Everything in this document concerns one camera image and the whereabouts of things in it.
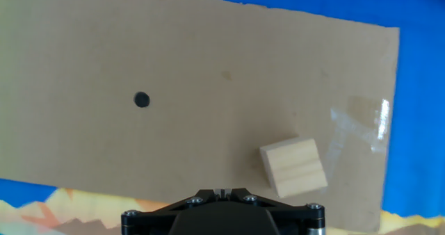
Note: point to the blue mountain print cloth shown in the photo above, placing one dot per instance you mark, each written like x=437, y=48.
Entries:
x=417, y=89

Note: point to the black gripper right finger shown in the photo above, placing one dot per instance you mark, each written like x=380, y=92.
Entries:
x=302, y=221

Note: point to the small wooden block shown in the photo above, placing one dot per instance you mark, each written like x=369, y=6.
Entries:
x=295, y=167

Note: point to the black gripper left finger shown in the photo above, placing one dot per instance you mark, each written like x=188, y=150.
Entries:
x=149, y=222

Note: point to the clear tape patch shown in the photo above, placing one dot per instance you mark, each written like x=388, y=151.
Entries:
x=361, y=127

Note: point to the brown cardboard sheet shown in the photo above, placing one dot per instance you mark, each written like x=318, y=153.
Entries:
x=208, y=123

